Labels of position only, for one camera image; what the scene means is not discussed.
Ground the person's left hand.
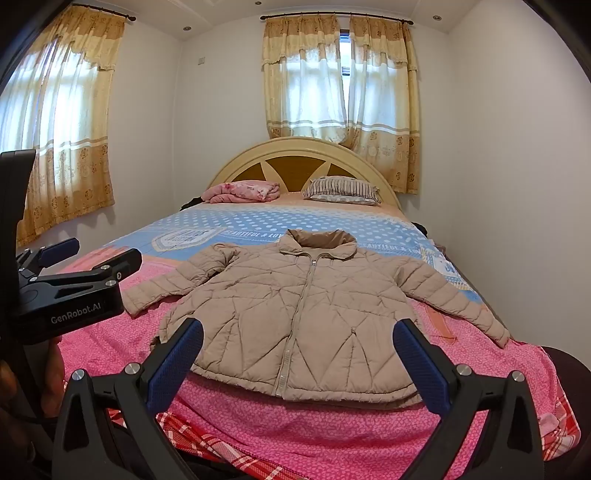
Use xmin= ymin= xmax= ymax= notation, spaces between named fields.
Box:
xmin=39 ymin=339 xmax=69 ymax=411

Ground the pink floral pillow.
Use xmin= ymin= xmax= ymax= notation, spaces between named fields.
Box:
xmin=201 ymin=180 xmax=281 ymax=204

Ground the dark curtain rod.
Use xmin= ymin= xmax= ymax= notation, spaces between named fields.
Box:
xmin=69 ymin=4 xmax=136 ymax=22
xmin=259 ymin=13 xmax=414 ymax=23

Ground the dark maroon round object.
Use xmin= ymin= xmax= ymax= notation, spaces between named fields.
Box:
xmin=539 ymin=343 xmax=591 ymax=418

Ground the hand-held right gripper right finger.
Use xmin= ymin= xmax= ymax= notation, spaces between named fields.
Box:
xmin=393 ymin=318 xmax=546 ymax=480

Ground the cream arched bed headboard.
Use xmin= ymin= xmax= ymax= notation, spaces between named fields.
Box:
xmin=209 ymin=136 xmax=400 ymax=209

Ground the striped pillow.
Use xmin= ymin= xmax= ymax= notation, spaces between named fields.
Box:
xmin=302 ymin=176 xmax=383 ymax=205

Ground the red plaid bed sheet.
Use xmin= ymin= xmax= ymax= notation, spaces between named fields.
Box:
xmin=156 ymin=387 xmax=581 ymax=480

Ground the bed with blue pink blanket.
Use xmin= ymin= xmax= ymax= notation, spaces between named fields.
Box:
xmin=56 ymin=202 xmax=581 ymax=480

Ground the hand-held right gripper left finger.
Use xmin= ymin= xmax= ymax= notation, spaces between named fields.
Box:
xmin=52 ymin=318 xmax=205 ymax=480

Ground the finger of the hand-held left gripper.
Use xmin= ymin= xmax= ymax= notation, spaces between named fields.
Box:
xmin=34 ymin=248 xmax=143 ymax=291
xmin=16 ymin=237 xmax=81 ymax=278

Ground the beige quilted puffer jacket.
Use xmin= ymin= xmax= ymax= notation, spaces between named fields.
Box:
xmin=121 ymin=228 xmax=511 ymax=409

